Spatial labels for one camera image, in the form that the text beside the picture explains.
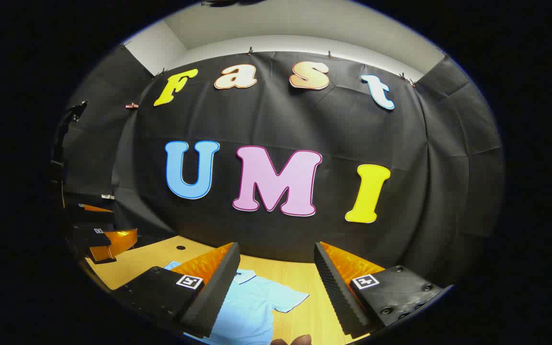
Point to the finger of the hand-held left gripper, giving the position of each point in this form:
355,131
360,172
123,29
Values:
89,216
89,238

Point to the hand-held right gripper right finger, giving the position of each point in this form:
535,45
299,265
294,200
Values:
336,292

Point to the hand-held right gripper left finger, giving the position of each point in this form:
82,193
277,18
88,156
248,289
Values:
213,292

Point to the light blue T-shirt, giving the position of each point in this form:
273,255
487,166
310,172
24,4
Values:
252,306

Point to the black backdrop cloth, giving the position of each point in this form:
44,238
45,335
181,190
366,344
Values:
276,120

